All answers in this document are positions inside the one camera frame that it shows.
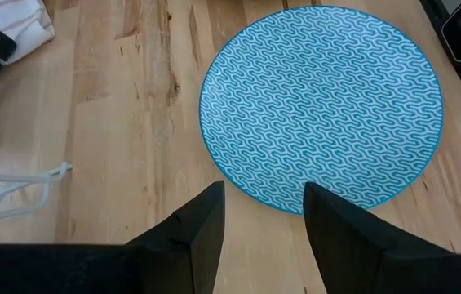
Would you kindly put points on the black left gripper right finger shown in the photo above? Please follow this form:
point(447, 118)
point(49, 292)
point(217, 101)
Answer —
point(344, 237)

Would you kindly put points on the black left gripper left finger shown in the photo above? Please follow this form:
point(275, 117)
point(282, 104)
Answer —
point(189, 241)

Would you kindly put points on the blue wave-patterned plate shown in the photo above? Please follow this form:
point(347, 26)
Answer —
point(320, 102)

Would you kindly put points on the white brown-striped dish towel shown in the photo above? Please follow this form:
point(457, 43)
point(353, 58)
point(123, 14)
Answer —
point(18, 20)

